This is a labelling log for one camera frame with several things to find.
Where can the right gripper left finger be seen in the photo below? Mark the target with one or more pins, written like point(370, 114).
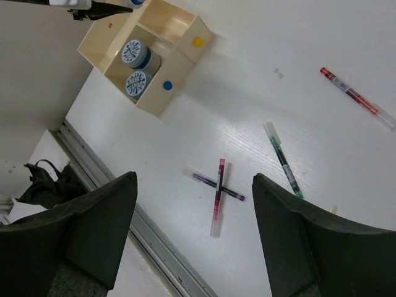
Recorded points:
point(34, 250)

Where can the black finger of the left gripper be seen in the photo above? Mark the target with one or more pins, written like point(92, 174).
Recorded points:
point(100, 10)

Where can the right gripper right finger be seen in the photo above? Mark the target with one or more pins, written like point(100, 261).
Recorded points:
point(309, 251)

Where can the blue capped glue bottle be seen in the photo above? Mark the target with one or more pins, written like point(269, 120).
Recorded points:
point(136, 3)

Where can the blue white round jar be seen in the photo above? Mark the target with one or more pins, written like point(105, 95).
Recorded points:
point(138, 56)

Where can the pink gel pen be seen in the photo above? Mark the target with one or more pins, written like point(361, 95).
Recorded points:
point(215, 226)

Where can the green gel pen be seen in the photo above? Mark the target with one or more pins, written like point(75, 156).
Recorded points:
point(276, 144)

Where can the purple gel pen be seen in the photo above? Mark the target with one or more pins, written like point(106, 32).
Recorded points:
point(199, 177)

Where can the red gel pen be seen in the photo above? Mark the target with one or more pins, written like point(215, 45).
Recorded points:
point(382, 116)

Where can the yellow gel pen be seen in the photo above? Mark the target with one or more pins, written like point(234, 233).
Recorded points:
point(333, 209)

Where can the beige wooden organizer tray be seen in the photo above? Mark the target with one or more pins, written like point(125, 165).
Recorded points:
point(179, 37)

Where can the aluminium front rail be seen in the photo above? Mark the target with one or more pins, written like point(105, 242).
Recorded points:
point(101, 235)

